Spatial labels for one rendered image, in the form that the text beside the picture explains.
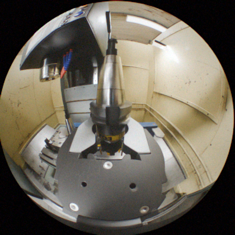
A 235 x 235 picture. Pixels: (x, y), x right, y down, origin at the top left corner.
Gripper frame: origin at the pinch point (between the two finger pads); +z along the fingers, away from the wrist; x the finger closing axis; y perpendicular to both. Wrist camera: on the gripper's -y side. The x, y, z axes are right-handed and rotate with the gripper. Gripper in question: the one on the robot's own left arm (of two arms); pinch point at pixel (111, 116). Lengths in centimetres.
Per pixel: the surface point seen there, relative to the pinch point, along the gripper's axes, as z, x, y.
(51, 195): -39, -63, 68
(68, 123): 7.4, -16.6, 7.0
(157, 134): 6.9, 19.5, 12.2
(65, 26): 2.6, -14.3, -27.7
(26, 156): -16, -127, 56
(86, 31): 9.3, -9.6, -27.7
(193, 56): 17, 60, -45
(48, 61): 15.9, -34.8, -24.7
